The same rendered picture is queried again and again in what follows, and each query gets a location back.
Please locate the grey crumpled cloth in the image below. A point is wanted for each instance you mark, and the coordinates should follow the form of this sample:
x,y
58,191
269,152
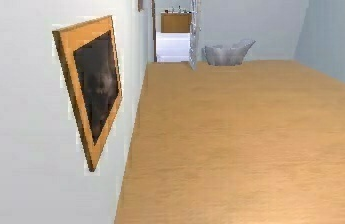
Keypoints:
x,y
226,53

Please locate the wooden framed dark picture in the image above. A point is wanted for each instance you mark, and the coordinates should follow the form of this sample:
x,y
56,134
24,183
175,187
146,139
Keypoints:
x,y
96,83

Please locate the white room door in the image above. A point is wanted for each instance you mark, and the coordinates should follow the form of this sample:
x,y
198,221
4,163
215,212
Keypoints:
x,y
194,33

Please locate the brown wooden cabinet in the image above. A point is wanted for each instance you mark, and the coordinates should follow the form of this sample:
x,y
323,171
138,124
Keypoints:
x,y
175,22

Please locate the small brown framed picture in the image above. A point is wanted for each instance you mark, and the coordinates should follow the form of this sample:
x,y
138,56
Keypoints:
x,y
140,4

